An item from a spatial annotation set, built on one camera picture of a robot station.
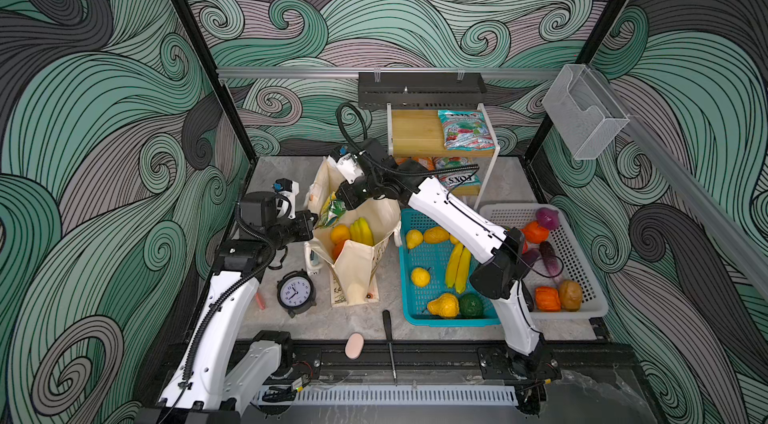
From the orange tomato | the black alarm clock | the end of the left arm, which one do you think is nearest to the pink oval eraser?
the black alarm clock

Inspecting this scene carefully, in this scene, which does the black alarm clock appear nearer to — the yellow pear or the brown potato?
the yellow pear

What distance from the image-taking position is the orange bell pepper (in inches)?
31.2

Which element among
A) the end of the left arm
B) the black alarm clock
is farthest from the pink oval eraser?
the end of the left arm

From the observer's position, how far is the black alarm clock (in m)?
0.82

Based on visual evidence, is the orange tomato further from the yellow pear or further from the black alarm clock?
the black alarm clock
